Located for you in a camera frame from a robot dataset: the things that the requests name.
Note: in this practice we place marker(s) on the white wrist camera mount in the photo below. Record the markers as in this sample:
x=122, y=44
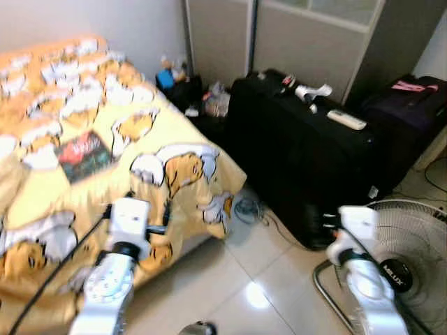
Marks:
x=129, y=223
x=357, y=227

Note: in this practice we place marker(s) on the small black nightstand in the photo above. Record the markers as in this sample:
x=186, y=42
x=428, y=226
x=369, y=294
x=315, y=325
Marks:
x=183, y=94

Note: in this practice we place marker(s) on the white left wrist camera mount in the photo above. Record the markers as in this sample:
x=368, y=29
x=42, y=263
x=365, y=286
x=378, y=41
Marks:
x=129, y=223

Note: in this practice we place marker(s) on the small toy figures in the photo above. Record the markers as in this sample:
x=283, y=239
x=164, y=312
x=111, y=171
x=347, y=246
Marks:
x=174, y=68

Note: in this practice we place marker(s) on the red white luggage tag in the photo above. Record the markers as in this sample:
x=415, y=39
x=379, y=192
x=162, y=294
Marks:
x=288, y=80

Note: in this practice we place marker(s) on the white hair dryer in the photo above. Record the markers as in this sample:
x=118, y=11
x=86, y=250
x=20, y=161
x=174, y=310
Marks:
x=307, y=92

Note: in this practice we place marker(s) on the dark red cover book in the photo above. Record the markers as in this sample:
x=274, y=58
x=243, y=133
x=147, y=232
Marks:
x=85, y=157

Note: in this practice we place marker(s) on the white remote control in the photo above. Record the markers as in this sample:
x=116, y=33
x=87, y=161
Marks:
x=346, y=119

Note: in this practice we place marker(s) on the yellow cartoon egg duvet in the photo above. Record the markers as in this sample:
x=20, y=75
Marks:
x=70, y=91

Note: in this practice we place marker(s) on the pink luggage tag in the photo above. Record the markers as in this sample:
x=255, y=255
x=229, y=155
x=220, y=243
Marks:
x=415, y=86

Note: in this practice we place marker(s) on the grey left robot leg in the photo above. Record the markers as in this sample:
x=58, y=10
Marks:
x=197, y=329

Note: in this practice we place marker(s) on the dark purple suitcase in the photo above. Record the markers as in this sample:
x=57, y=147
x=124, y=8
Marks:
x=412, y=118

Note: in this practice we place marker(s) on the grey wardrobe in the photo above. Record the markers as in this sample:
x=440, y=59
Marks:
x=300, y=42

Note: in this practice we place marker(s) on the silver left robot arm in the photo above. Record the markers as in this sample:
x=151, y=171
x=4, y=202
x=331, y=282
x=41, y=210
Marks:
x=105, y=293

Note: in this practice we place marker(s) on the clear plastic bag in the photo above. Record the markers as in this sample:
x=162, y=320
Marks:
x=216, y=101

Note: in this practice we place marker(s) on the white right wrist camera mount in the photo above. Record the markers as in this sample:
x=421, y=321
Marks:
x=357, y=227

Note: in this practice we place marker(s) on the small blue box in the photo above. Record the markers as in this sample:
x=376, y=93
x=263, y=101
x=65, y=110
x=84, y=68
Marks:
x=165, y=79

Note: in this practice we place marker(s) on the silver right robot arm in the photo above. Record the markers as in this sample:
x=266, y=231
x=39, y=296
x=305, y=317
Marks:
x=370, y=293

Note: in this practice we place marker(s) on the white standing fan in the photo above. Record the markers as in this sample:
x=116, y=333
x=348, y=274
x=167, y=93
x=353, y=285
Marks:
x=419, y=237

